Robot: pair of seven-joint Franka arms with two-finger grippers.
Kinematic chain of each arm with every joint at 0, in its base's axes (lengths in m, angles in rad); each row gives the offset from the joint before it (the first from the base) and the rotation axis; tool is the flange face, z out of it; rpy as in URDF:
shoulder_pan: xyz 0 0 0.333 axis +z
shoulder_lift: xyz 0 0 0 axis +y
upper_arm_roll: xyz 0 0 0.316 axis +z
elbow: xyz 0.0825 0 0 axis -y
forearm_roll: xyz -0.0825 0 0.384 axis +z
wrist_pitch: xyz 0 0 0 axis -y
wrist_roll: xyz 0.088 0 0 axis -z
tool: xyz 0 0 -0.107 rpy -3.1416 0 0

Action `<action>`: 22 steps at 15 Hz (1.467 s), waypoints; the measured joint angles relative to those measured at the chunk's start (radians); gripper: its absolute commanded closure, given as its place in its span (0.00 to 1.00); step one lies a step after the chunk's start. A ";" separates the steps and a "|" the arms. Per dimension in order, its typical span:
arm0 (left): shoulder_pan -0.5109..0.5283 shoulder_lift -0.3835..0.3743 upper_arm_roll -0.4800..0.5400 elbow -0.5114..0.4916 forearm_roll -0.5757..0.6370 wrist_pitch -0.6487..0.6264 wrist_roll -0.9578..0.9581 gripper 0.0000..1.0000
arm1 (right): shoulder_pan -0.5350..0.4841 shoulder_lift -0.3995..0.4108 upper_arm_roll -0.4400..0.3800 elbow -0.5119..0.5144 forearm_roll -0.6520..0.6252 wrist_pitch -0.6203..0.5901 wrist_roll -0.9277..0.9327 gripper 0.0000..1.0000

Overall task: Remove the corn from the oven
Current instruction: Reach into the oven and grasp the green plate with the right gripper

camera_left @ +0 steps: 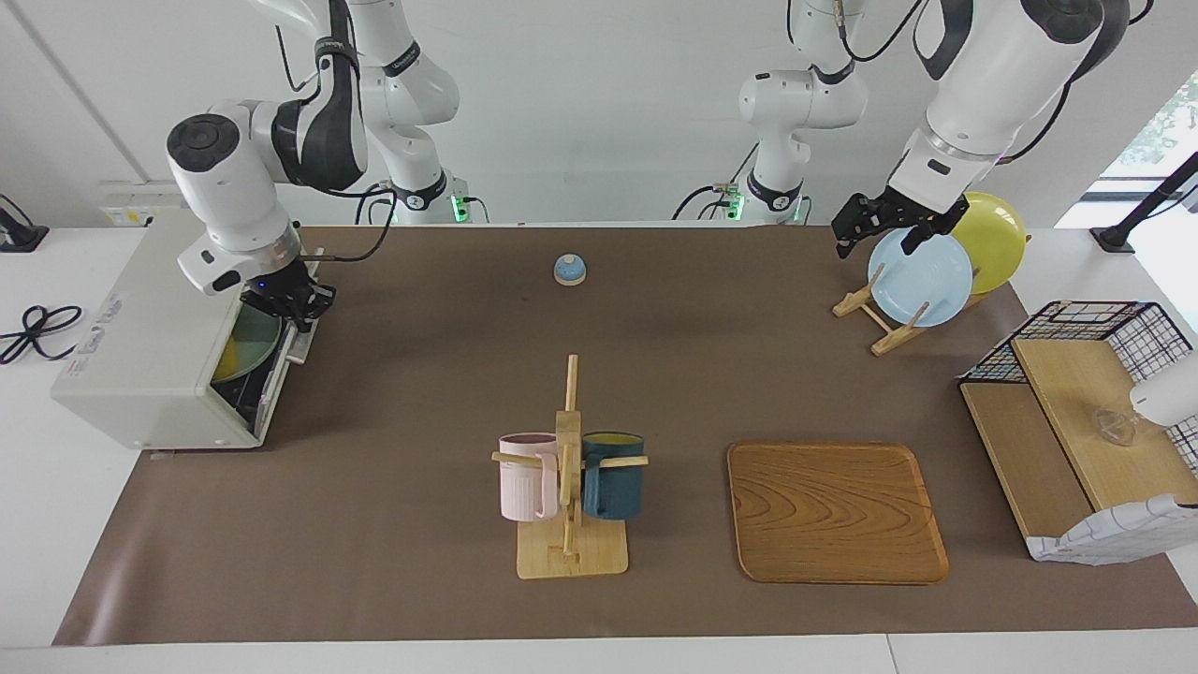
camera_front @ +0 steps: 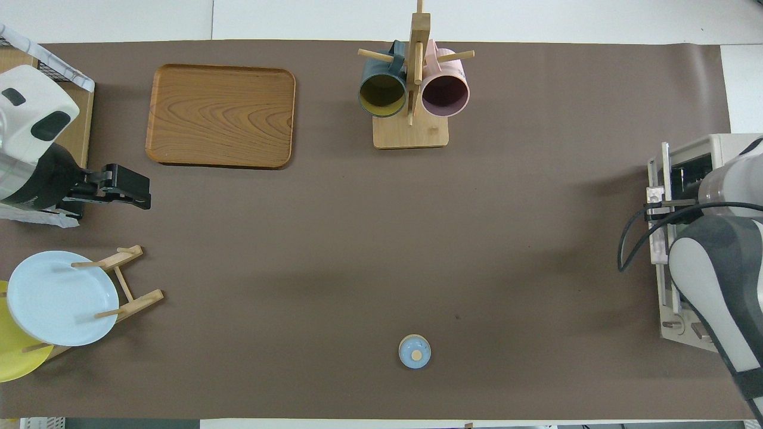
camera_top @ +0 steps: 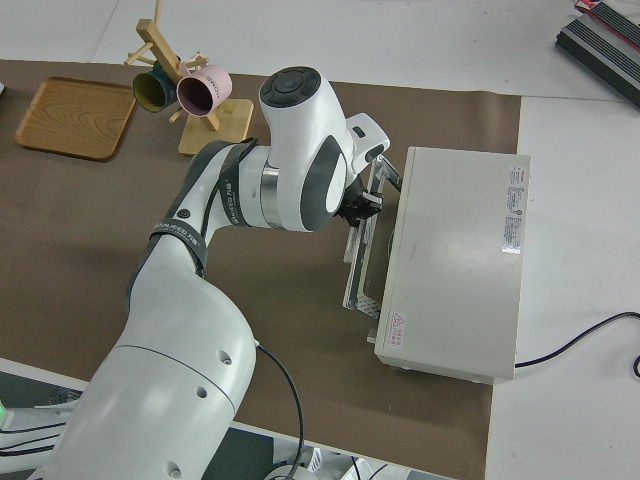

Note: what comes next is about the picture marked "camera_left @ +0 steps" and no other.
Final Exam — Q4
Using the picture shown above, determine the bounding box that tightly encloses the light green plate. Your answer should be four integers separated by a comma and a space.
211, 304, 282, 383

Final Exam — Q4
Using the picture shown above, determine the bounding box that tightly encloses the glass oven door with handle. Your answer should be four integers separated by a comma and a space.
234, 314, 313, 446

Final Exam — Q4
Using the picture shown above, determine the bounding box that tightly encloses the white toaster oven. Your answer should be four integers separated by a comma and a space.
51, 208, 324, 452

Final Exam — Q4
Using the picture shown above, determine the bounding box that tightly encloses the light blue plate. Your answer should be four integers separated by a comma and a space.
867, 228, 974, 328

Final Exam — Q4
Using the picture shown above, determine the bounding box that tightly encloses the yellow plate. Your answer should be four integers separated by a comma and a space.
947, 192, 1028, 296

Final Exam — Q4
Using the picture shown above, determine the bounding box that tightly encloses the wooden plate rack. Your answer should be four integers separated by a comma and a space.
832, 264, 993, 357

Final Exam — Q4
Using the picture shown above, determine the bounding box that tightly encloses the brown table mat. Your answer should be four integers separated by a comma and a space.
51, 225, 1198, 647

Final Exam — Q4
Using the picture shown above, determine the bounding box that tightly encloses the black angled stand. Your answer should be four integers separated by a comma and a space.
1088, 152, 1198, 254

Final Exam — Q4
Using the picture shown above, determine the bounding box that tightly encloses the pink mug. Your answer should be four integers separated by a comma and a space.
497, 432, 560, 522

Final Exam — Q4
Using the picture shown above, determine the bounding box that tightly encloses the brown wooden tray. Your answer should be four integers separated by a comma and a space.
727, 442, 950, 586

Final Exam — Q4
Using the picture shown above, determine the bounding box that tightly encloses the small clear glass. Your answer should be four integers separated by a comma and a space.
1095, 407, 1139, 447

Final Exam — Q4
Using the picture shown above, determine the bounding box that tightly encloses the white cylindrical object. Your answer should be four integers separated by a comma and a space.
1129, 351, 1198, 429

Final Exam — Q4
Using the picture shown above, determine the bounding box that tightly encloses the dark teal mug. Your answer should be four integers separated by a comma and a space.
582, 432, 646, 521

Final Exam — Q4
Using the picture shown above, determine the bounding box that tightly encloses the wooden mug rack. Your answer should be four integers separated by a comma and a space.
491, 354, 650, 579

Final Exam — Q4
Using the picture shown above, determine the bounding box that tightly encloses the white checked cloth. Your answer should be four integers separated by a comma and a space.
1026, 494, 1198, 565

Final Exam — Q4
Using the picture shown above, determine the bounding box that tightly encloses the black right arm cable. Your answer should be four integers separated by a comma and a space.
276, 23, 399, 263

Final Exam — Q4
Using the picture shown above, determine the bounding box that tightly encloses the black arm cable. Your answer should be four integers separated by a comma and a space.
276, 23, 399, 263
994, 80, 1075, 168

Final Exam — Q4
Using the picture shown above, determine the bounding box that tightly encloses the black right base cable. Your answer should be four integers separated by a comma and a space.
354, 183, 394, 226

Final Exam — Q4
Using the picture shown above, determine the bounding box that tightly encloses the black base cable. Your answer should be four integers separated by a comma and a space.
672, 184, 723, 223
354, 183, 394, 226

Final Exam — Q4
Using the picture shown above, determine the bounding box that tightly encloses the black left base cable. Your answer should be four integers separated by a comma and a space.
672, 184, 723, 223

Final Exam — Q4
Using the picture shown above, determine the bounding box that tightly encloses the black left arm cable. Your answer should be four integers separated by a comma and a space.
994, 80, 1075, 168

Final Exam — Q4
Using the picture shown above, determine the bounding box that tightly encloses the white wall socket box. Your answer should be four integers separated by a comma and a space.
98, 181, 188, 227

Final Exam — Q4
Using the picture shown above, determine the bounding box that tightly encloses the black wire wooden shelf rack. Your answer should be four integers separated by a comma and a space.
957, 300, 1198, 563

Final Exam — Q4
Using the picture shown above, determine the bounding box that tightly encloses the coiled black cable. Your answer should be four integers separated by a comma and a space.
0, 304, 85, 366

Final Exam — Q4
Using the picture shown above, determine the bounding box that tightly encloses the small black clamp mount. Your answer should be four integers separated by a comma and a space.
0, 194, 50, 254

